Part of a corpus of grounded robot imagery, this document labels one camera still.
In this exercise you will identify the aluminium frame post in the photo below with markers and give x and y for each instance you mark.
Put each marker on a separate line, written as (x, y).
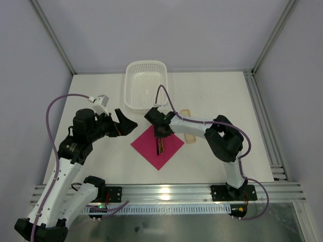
(52, 35)
(275, 33)

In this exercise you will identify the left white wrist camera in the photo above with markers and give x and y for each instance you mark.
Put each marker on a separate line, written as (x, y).
(99, 104)

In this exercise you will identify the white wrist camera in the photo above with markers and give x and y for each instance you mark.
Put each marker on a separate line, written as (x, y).
(99, 104)
(163, 105)

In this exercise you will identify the white perforated plastic basket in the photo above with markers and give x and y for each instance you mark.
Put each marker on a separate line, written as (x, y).
(142, 80)

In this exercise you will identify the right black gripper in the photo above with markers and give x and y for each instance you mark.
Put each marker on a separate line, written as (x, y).
(160, 132)

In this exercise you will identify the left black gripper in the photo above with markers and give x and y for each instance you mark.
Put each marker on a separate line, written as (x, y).
(115, 125)

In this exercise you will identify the right aluminium side rail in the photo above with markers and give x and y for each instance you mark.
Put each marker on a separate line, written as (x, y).
(273, 152)

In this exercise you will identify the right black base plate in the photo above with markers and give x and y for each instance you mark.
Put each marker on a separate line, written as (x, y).
(221, 193)

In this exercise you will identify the beige utensil tray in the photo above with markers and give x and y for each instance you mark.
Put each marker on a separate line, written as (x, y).
(190, 139)

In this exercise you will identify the aluminium front rail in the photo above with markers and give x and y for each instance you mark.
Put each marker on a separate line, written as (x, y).
(275, 192)

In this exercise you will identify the right aluminium frame post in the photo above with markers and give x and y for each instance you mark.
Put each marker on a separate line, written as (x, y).
(275, 33)

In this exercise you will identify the slotted white cable duct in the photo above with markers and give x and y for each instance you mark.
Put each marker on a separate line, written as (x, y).
(174, 209)

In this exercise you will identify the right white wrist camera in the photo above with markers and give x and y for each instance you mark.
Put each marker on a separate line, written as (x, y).
(163, 105)

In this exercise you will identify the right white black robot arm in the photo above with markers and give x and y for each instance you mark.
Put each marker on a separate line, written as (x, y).
(224, 140)

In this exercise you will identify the left aluminium frame post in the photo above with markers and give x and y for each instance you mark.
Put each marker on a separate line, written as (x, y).
(52, 35)

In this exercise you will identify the black connector box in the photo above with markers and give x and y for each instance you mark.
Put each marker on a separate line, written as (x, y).
(238, 211)
(97, 212)

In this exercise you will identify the right black connector box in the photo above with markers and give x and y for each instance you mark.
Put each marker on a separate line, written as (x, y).
(238, 211)

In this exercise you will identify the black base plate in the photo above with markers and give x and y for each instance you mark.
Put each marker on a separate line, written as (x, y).
(221, 193)
(112, 194)

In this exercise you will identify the magenta paper napkin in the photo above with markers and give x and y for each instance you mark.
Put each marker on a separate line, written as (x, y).
(146, 146)

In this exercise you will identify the left black connector box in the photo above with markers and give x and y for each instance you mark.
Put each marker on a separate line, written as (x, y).
(97, 212)

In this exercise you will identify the gold spoon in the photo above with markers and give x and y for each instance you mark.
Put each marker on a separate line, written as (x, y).
(161, 146)

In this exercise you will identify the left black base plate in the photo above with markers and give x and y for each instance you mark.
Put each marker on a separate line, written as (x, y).
(112, 194)

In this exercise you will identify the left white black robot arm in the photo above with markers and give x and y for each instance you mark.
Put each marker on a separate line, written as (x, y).
(52, 217)

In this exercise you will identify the silver fork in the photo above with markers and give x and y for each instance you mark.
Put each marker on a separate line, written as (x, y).
(157, 146)

